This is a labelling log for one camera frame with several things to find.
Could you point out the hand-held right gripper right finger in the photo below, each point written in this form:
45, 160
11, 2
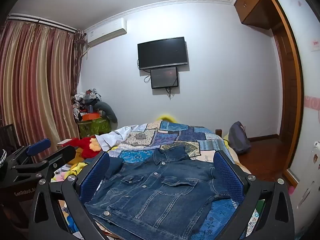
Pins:
228, 177

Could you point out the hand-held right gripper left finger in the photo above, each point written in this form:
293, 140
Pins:
93, 177

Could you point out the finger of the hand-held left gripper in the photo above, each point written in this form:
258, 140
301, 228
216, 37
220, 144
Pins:
38, 146
60, 155

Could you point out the blue denim jacket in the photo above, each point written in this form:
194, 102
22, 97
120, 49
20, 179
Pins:
155, 192

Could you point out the pile of clothes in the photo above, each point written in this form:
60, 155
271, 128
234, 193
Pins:
83, 100

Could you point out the small white box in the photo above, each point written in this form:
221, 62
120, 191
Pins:
64, 142

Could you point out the yellow cloth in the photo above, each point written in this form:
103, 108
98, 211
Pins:
72, 168

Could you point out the red plush toy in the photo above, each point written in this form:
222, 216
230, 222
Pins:
82, 146

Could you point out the grey backpack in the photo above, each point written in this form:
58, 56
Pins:
238, 137

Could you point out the green patterned box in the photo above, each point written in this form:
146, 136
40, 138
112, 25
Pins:
95, 128

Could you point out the white cloth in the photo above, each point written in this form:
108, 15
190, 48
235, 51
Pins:
112, 137

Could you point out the orange box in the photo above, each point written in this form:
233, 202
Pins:
91, 117

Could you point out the striped red beige curtain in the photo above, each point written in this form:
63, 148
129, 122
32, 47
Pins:
37, 80

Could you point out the patchwork blanket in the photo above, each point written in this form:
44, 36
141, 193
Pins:
175, 135

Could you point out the white wardrobe door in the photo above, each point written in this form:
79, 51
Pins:
307, 92

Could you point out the white air conditioner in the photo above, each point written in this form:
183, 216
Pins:
105, 33

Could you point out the red white sticker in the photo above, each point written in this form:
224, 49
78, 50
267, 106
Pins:
315, 45

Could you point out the wooden overhead cabinet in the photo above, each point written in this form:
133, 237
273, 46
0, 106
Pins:
250, 2

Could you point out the wooden bed frame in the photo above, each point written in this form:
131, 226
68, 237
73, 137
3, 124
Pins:
218, 132

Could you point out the wooden door frame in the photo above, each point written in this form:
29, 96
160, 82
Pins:
292, 105

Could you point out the small black wall monitor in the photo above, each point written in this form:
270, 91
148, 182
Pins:
163, 77

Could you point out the curtain rail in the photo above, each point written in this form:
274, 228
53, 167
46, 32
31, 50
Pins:
42, 23

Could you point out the black wall television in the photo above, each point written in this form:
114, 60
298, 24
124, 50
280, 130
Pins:
162, 52

